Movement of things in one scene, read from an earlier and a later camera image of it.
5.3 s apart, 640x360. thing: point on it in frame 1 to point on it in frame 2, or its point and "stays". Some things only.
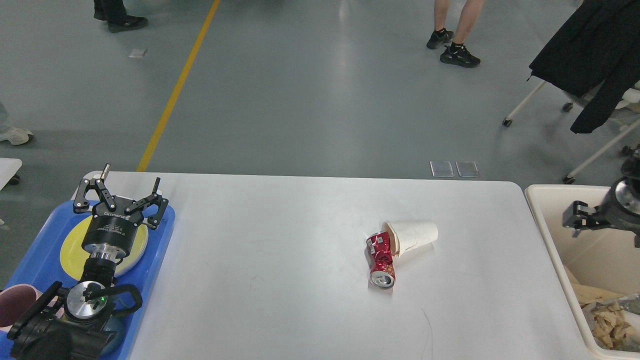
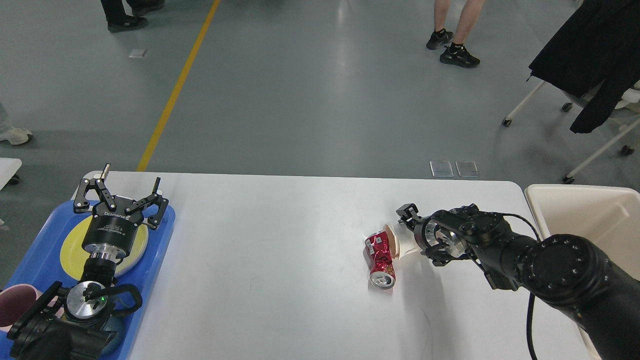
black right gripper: x=621 y=209 to x=430 y=235
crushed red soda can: x=382 y=275 stays
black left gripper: x=112 y=232 stays
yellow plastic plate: x=74 y=257 stays
